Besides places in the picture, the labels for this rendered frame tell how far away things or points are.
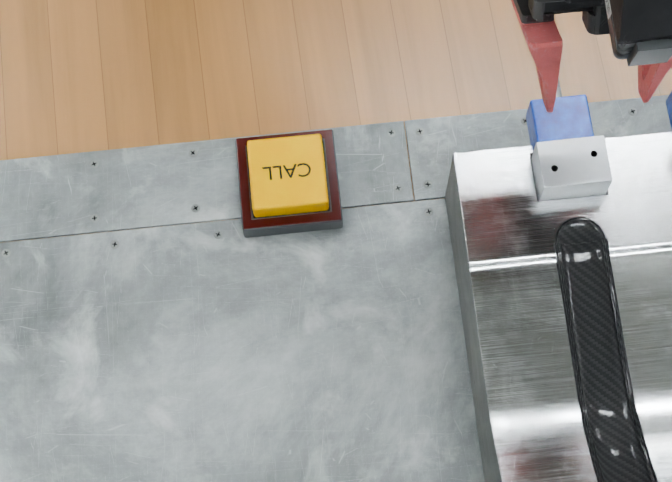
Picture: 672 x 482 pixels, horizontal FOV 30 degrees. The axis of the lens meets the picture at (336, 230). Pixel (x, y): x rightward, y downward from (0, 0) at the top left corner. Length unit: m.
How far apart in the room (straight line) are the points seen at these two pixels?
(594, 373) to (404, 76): 0.31
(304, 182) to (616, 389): 0.29
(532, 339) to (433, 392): 0.11
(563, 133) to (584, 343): 0.15
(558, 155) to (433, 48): 0.21
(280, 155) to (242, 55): 0.12
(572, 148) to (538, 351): 0.15
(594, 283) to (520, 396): 0.10
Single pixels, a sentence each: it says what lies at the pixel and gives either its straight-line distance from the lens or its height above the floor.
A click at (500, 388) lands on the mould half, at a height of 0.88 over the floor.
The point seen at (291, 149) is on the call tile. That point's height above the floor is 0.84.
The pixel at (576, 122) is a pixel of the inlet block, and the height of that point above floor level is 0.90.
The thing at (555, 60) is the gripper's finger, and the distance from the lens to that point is 0.78.
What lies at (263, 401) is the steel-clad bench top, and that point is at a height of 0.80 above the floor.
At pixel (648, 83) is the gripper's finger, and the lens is 0.83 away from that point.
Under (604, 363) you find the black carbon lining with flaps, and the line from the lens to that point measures 0.92.
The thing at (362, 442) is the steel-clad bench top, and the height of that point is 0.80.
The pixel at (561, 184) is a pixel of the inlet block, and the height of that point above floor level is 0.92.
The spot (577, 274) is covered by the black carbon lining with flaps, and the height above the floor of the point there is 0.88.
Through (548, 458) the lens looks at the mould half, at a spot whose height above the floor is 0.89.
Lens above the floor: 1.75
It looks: 71 degrees down
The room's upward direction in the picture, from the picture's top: 2 degrees counter-clockwise
